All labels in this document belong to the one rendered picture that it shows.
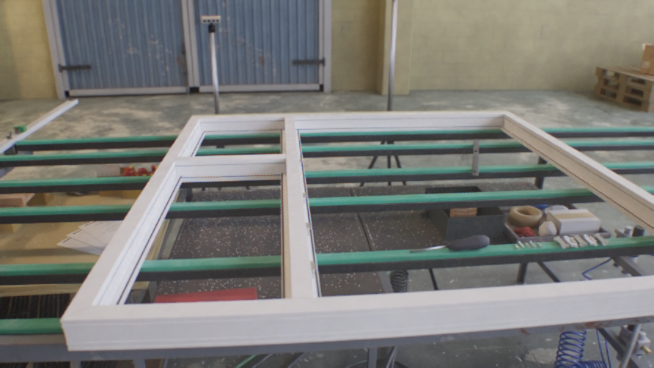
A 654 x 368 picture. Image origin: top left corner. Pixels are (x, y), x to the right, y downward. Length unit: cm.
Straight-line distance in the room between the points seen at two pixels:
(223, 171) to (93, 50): 618
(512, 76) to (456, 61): 98
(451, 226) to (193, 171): 95
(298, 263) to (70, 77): 708
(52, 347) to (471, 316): 81
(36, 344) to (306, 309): 53
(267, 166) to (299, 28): 566
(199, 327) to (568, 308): 71
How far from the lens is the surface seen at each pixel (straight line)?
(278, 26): 726
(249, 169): 168
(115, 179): 181
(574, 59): 873
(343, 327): 94
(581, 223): 208
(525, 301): 102
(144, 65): 757
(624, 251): 150
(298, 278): 100
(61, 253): 188
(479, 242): 127
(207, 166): 169
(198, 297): 151
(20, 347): 112
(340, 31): 738
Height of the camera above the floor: 148
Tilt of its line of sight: 22 degrees down
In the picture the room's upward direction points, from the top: straight up
